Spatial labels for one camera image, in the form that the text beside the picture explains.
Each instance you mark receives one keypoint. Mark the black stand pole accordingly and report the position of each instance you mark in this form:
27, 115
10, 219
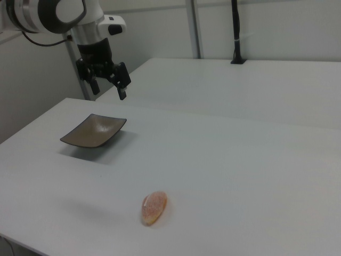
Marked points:
236, 26

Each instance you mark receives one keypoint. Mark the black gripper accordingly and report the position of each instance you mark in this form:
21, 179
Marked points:
94, 52

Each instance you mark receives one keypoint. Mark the orange sugared bread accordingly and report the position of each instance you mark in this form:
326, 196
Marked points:
154, 208

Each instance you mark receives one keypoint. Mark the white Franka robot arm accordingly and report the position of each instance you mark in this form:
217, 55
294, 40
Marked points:
69, 10

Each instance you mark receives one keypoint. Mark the square brown ceramic plate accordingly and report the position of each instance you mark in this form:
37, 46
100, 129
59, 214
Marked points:
96, 130

